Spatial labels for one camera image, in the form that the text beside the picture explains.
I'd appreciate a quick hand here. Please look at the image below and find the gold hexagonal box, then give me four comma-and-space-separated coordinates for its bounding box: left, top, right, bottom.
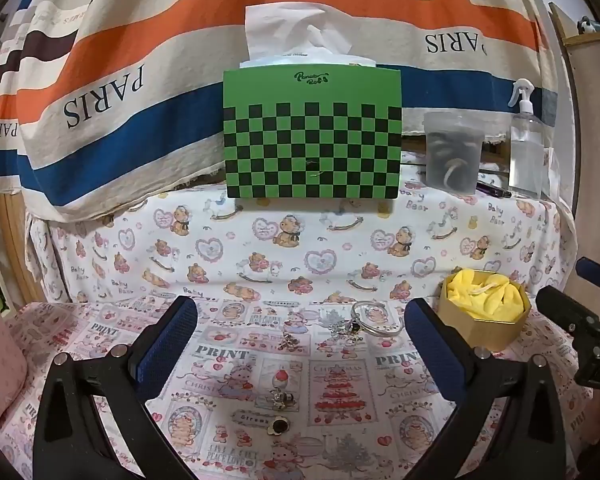
439, 270, 532, 353

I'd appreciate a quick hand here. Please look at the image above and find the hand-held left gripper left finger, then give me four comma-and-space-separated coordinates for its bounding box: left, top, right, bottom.
32, 295, 201, 480

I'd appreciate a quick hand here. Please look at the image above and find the silver charm earring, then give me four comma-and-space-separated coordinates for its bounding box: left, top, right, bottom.
267, 390, 299, 409

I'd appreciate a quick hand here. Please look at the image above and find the silver bangle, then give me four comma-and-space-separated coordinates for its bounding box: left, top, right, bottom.
351, 301, 406, 337

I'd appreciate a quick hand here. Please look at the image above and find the wooden frame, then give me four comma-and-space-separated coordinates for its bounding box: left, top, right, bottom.
0, 192, 42, 307

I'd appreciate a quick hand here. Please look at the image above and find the clear plastic container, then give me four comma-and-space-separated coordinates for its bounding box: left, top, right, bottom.
422, 111, 484, 194

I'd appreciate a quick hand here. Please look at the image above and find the dark pen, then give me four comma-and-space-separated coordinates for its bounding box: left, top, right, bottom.
475, 180, 513, 199

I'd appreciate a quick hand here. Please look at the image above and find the green checkered tissue box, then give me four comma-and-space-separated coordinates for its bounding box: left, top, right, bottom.
223, 66, 403, 200

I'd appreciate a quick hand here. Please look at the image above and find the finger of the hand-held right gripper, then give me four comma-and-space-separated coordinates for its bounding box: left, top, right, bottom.
575, 257, 600, 306
536, 285, 600, 343

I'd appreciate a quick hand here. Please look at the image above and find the pink cushion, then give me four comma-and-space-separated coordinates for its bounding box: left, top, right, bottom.
0, 270, 29, 433

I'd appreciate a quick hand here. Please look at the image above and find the clear spray bottle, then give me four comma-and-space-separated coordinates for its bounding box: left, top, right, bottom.
507, 79, 548, 199

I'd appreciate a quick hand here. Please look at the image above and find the yellow cloth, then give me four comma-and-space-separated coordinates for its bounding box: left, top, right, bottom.
446, 270, 526, 322

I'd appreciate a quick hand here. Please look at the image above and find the bear print cloth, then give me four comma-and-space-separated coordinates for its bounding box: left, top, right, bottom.
25, 165, 578, 307

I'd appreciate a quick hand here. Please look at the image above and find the striped blanket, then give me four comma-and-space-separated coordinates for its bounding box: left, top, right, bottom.
0, 0, 556, 221

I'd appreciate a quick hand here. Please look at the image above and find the christmas print cloth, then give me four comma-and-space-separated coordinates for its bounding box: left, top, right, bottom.
0, 295, 596, 480

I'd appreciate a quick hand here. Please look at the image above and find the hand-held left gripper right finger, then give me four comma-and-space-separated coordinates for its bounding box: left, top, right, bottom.
404, 297, 566, 480

